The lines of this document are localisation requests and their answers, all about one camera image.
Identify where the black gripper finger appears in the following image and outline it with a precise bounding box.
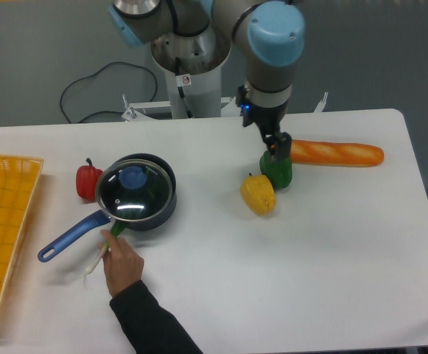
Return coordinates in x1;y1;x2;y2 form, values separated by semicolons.
259;128;277;163
274;132;292;162

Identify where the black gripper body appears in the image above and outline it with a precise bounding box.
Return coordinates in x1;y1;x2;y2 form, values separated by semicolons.
236;84;290;139

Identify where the glass pot lid blue knob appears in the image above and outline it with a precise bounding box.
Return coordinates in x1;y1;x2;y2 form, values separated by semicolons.
95;159;174;223

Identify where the green spring onion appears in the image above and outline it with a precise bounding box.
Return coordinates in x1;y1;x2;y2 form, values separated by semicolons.
84;191;155;275

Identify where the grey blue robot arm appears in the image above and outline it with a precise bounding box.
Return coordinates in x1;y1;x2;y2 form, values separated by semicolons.
108;1;305;163

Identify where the black sleeved forearm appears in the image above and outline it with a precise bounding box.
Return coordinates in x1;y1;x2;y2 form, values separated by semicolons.
109;280;202;353

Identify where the person's bare hand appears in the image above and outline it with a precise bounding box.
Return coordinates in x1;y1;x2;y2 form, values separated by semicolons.
101;229;144;297

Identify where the green bell pepper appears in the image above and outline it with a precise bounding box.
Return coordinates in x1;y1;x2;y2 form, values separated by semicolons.
259;151;292;190

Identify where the orange baguette bread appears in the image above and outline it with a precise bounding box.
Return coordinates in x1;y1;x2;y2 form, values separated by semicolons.
290;139;385;167

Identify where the yellow bell pepper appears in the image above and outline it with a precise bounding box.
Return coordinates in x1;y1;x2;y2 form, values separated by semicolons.
239;175;276;216

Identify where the red bell pepper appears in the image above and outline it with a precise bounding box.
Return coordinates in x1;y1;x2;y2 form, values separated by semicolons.
75;158;102;202

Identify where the white right pedestal foot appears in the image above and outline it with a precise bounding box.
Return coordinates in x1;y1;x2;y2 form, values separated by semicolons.
221;97;241;117

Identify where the white pedestal foot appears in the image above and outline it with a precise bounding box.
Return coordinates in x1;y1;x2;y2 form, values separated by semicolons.
221;97;241;117
121;94;172;122

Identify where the white far right bracket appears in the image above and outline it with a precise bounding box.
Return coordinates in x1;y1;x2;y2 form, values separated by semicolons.
314;91;329;113

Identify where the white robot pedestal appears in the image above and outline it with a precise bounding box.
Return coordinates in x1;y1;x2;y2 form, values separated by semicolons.
151;24;231;119

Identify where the white left pedestal foot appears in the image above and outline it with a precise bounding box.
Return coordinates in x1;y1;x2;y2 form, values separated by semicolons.
121;94;172;122

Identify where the black floor cable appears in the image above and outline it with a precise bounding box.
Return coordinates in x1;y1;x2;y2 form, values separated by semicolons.
59;60;158;124

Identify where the dark pot blue handle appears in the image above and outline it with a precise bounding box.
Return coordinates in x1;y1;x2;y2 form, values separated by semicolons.
38;153;177;263

